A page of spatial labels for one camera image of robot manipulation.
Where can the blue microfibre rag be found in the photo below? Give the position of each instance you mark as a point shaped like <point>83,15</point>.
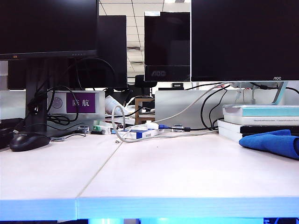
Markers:
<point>268,142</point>

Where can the wooden shelf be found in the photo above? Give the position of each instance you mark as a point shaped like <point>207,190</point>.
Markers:
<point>137,109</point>

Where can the white plug adapter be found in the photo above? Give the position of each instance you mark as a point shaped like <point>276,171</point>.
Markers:
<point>152,124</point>

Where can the blue VGA connector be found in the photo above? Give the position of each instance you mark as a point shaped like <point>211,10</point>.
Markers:
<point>163,127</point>

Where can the blue white box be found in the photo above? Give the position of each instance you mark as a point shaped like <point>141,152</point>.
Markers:
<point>142,134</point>

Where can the black office chair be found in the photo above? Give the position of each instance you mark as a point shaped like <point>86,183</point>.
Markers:
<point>143,82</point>

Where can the white plastic bag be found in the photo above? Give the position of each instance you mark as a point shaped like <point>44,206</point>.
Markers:
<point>112,103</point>

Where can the green white small box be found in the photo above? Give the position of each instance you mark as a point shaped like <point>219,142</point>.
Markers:
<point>100,130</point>

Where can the small clear container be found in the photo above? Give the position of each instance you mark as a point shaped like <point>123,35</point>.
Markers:
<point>83,129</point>

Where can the purple name sign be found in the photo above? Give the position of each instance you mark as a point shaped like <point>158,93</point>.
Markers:
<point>80,102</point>

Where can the small black AOC monitor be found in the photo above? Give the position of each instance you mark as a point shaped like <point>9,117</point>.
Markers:
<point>167,42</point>

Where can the plain black monitor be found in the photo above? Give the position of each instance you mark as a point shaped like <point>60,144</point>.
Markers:
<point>112,46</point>

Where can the white cover book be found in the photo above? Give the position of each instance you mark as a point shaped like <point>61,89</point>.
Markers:
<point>245,120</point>

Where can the teal cover book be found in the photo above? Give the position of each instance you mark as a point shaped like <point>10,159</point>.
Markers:
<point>268,110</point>

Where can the black monitor stand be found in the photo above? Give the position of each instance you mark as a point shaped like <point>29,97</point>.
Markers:
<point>35,77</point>

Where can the large black AOC monitor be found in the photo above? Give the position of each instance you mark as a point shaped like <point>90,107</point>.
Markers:
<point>245,39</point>

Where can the black computer mouse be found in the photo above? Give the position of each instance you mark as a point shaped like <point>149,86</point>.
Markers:
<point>28,141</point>

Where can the silver teal monitor stand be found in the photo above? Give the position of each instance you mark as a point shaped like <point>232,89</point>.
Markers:
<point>279,93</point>

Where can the black monitor with button row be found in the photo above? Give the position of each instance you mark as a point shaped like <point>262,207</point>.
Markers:
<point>46,28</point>

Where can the black keyboard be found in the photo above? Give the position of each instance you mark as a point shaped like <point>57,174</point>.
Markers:
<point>4,137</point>

